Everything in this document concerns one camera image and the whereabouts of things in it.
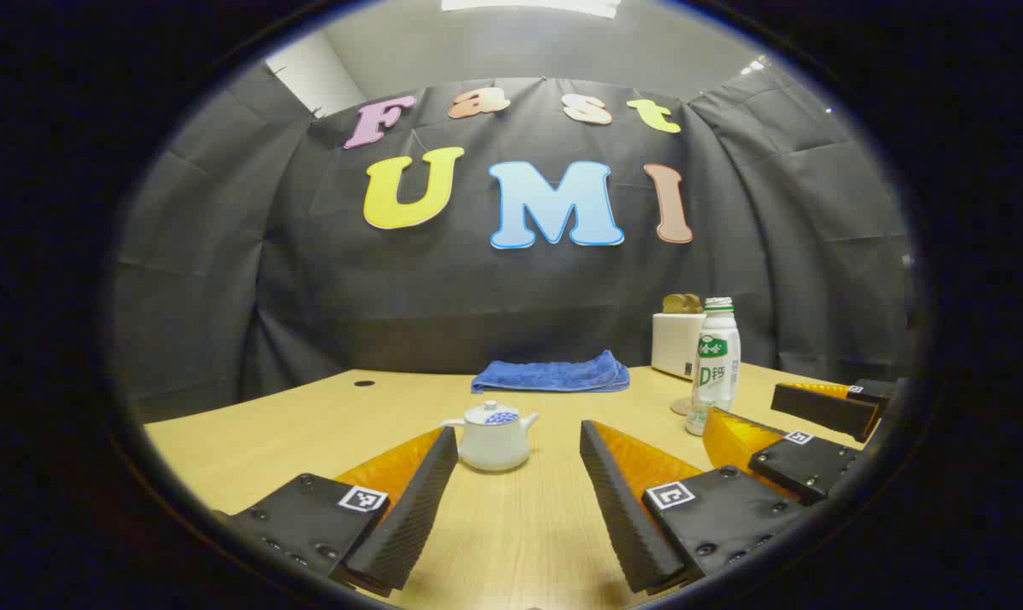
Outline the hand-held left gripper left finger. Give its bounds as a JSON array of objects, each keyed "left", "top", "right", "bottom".
[{"left": 213, "top": 426, "right": 461, "bottom": 598}]

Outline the black backdrop cloth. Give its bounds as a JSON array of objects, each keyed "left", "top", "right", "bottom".
[{"left": 108, "top": 59, "right": 919, "bottom": 424}]

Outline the blue towel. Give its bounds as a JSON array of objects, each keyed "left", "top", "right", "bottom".
[{"left": 471, "top": 350, "right": 631, "bottom": 394}]

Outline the white blue-patterned teacup lid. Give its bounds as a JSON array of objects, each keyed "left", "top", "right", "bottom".
[{"left": 464, "top": 401, "right": 520, "bottom": 426}]

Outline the white teacup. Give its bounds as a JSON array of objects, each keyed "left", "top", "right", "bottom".
[{"left": 441, "top": 413, "right": 539, "bottom": 473}]

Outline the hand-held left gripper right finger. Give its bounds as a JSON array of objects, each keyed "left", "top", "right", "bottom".
[{"left": 579, "top": 419, "right": 810, "bottom": 596}]

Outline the white toaster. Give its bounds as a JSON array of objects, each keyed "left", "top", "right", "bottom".
[{"left": 651, "top": 312, "right": 707, "bottom": 380}]

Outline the white water bottle green label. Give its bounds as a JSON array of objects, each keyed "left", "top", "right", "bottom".
[{"left": 686, "top": 297, "right": 742, "bottom": 437}]

